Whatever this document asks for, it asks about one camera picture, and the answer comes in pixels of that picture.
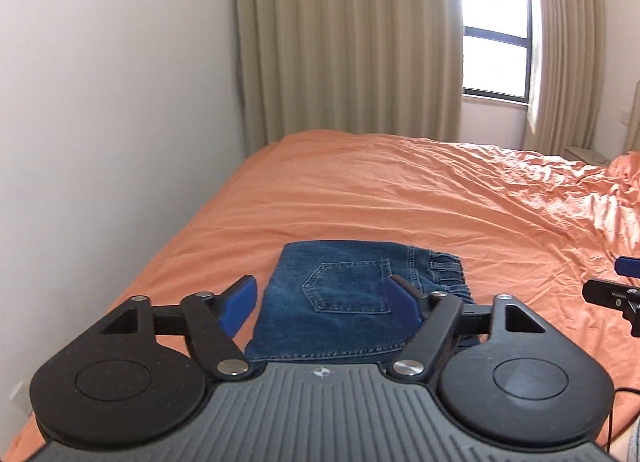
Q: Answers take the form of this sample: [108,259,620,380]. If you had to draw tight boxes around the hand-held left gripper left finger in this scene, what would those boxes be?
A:
[97,274,258,383]

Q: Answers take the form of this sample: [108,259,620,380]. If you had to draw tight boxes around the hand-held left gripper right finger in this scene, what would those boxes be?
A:
[382,277,549,384]

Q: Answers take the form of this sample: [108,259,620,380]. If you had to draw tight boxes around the blue denim pants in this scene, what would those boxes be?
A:
[245,240,481,363]

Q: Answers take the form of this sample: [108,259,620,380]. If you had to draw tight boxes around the orange bed cover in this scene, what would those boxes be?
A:
[10,129,640,462]

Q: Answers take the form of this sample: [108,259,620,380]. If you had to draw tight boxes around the beige low bedside unit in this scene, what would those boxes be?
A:
[564,144,611,166]

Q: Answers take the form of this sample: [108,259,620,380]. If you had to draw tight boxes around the beige pleated curtain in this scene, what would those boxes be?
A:
[525,0,640,157]
[231,0,466,160]

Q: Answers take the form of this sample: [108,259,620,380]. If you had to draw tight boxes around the thin black cable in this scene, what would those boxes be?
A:
[608,384,640,449]

